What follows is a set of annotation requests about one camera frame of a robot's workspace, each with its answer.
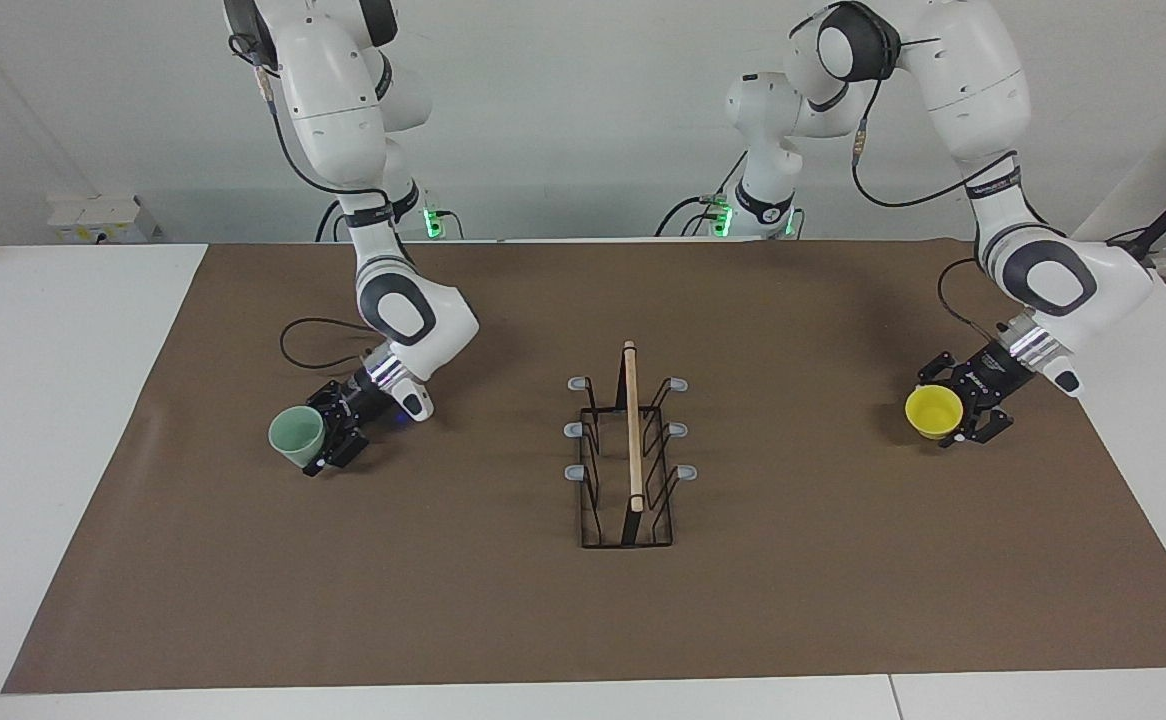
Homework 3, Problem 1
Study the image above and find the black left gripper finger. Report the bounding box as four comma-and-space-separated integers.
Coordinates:
918, 352, 966, 391
941, 396, 1015, 449

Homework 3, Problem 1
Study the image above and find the yellow plastic cup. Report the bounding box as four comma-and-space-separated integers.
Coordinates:
905, 385, 966, 441

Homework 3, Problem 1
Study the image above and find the pale green plastic cup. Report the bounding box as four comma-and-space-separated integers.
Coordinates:
268, 405, 330, 470

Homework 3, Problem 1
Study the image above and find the brown table mat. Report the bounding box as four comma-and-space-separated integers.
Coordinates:
1, 238, 1166, 695

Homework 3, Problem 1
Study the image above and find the white power strip box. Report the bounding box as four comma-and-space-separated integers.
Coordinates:
47, 195, 161, 245

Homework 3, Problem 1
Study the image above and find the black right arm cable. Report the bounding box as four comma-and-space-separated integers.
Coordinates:
228, 35, 394, 373

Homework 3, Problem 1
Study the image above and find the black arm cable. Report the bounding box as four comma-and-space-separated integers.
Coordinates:
848, 40, 1019, 346
228, 35, 394, 373

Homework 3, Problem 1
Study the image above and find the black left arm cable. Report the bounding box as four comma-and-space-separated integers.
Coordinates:
848, 40, 1019, 346

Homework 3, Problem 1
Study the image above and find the black wire cup rack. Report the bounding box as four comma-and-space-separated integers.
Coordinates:
563, 340, 699, 549

